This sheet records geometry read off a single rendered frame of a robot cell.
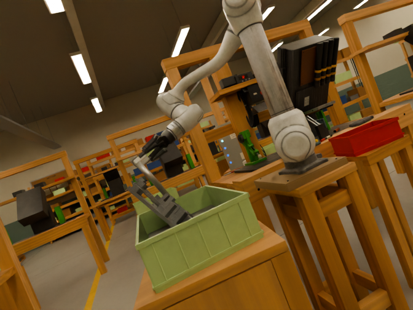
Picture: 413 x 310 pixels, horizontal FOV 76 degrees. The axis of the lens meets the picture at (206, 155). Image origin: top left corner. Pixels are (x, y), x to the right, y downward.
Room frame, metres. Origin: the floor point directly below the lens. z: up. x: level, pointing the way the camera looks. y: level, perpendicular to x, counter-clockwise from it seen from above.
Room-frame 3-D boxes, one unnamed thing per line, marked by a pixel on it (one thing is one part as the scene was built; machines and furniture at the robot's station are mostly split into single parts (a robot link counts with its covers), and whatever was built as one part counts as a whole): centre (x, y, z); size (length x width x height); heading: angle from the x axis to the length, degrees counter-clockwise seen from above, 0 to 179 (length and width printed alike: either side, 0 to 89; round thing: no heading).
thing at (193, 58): (2.39, -0.66, 1.89); 1.50 x 0.09 x 0.09; 107
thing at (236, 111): (2.39, -0.66, 1.36); 1.49 x 0.09 x 0.97; 107
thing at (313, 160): (1.31, -0.44, 0.91); 0.22 x 0.18 x 0.06; 110
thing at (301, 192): (1.31, -0.42, 0.83); 0.32 x 0.32 x 0.04; 14
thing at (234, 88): (2.35, -0.67, 1.52); 0.90 x 0.25 x 0.04; 107
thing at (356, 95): (7.30, -3.78, 1.14); 2.45 x 0.55 x 2.28; 107
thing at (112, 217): (8.63, 2.06, 1.12); 3.01 x 0.54 x 2.24; 107
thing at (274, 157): (2.10, -0.75, 0.89); 1.10 x 0.42 x 0.02; 107
